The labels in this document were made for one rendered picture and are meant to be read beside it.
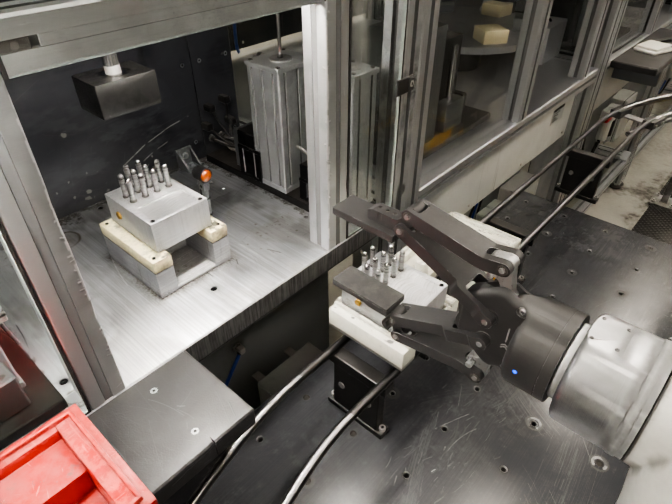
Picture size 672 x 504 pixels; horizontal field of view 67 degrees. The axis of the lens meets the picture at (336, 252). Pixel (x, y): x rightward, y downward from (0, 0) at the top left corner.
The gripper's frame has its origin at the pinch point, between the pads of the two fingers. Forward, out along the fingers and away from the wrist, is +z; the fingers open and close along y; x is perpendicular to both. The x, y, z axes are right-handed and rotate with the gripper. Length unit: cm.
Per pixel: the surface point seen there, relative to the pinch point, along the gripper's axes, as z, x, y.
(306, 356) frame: 31, -21, -57
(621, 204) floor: 15, -236, -113
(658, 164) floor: 13, -296, -113
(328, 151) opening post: 21.5, -18.6, -3.5
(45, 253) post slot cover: 21.5, 20.8, 0.7
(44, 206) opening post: 21.5, 19.3, 5.2
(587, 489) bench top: -26, -23, -45
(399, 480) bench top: -4.7, -5.4, -44.5
